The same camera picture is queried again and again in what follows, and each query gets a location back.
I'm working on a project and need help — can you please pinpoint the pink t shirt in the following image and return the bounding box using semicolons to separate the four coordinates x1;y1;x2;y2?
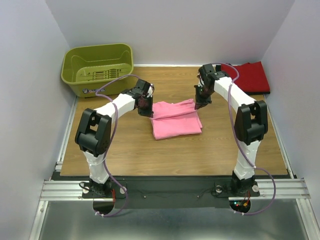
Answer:
150;98;203;140

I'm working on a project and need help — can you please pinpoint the folded red t shirt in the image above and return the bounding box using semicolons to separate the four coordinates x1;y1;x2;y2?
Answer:
220;61;271;93

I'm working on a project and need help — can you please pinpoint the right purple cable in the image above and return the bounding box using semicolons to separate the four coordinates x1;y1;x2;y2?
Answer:
211;62;277;216

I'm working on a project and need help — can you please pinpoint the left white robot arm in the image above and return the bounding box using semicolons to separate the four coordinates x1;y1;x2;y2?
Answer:
75;79;155;197

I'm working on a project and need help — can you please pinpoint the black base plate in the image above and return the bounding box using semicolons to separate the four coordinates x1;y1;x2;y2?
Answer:
41;176;260;214

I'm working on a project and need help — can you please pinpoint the aluminium frame rail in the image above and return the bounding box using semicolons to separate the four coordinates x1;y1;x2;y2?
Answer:
27;97;313;240

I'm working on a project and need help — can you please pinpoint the green plastic basket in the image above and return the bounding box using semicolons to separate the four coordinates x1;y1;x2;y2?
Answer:
61;43;134;98

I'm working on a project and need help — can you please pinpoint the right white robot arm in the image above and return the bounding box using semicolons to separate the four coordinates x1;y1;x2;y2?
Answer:
194;63;268;195

